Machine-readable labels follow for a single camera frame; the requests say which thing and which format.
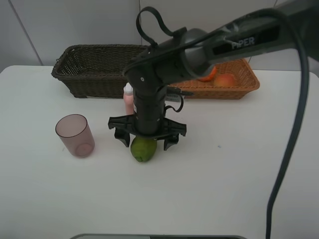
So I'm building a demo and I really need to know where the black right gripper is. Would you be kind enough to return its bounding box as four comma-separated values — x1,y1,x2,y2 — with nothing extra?
108,86,186,151

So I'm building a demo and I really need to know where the green lime fruit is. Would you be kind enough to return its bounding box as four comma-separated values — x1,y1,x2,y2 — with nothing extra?
130,136,157,162

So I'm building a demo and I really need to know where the translucent pink plastic cup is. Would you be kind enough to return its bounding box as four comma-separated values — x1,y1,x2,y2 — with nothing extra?
55,114,95,158

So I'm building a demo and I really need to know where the orange mandarin fruit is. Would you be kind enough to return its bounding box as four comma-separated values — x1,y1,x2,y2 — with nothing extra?
198,66,217,82

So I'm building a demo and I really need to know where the red yellow peach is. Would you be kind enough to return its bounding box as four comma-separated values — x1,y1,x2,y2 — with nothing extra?
213,73,236,87

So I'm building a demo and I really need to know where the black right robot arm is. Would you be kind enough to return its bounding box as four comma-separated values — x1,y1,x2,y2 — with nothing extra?
108,0,319,149

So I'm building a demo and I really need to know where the pink bottle white cap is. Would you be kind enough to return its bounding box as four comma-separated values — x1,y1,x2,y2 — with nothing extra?
123,82,134,115

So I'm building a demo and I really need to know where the dark brown wicker basket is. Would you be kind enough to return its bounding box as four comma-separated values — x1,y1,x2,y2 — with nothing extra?
51,44,147,99

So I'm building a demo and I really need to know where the light orange wicker basket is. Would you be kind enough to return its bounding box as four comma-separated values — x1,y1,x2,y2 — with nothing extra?
172,59,260,100

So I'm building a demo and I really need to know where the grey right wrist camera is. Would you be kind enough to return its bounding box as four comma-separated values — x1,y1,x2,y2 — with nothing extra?
165,87,194,102

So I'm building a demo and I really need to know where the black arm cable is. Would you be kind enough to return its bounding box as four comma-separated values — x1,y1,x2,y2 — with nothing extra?
136,6,319,239

